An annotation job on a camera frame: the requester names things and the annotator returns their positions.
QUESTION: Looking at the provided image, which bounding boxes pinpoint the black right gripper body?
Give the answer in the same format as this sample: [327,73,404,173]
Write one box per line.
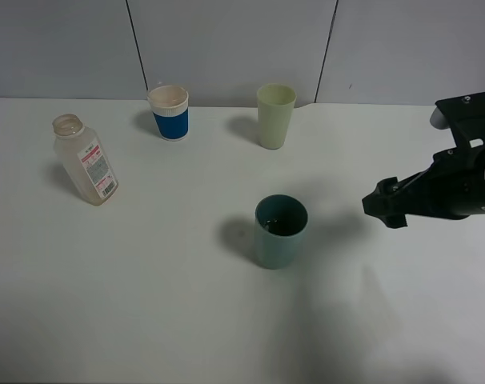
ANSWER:
[406,145,485,219]

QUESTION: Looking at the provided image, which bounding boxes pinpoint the clear plastic drink bottle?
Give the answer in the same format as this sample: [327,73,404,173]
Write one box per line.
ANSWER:
[52,114,118,206]

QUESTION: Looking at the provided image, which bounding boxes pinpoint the pale green plastic cup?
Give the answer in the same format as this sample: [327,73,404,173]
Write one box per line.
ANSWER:
[257,83,296,150]

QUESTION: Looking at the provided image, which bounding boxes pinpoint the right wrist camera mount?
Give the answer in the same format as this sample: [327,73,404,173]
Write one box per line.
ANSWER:
[430,92,485,152]

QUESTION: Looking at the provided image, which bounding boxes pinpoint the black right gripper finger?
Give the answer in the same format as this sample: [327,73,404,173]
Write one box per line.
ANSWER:
[362,198,407,229]
[363,177,411,204]

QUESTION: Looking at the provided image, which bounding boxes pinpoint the teal blue plastic cup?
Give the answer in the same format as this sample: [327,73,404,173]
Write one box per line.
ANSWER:
[254,194,309,270]

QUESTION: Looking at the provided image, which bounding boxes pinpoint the blue and white paper cup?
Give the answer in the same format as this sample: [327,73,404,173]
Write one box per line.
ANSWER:
[147,86,189,141]

